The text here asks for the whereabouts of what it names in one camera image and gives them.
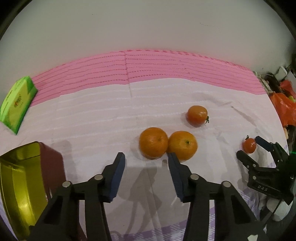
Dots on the white gloved hand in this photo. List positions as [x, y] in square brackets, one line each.
[279, 209]

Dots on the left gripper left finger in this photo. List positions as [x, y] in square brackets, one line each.
[60, 218]

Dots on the red gold toffee tin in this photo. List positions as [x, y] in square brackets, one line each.
[30, 175]

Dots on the green tissue pack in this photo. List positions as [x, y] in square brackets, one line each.
[16, 103]

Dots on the red tomato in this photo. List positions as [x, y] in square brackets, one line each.
[249, 145]

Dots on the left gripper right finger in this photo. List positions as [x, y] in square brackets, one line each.
[234, 220]

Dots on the orange mandarin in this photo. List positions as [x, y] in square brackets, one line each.
[153, 143]
[183, 144]

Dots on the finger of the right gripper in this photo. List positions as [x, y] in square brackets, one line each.
[246, 160]
[276, 150]

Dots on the orange plastic bag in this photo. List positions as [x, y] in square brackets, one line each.
[284, 104]

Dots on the small orange tomato far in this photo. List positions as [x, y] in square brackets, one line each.
[197, 115]

